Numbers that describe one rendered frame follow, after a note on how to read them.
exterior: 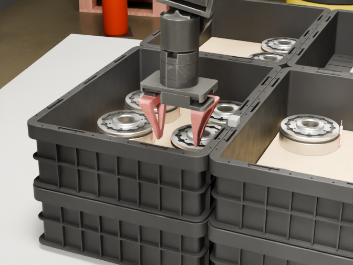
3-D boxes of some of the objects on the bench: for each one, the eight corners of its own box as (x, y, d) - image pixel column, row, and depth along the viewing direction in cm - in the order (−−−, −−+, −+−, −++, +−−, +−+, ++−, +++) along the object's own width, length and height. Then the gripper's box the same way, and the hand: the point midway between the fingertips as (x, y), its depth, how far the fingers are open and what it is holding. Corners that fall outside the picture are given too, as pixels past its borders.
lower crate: (404, 346, 105) (416, 274, 100) (202, 293, 116) (203, 226, 111) (436, 207, 139) (446, 148, 133) (277, 176, 149) (280, 120, 144)
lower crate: (202, 293, 116) (203, 226, 111) (33, 249, 127) (28, 185, 122) (277, 176, 149) (280, 120, 144) (138, 149, 160) (137, 96, 155)
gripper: (136, 48, 111) (137, 144, 118) (204, 59, 107) (201, 158, 114) (156, 34, 117) (156, 127, 123) (222, 44, 113) (218, 140, 119)
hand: (178, 136), depth 118 cm, fingers open, 6 cm apart
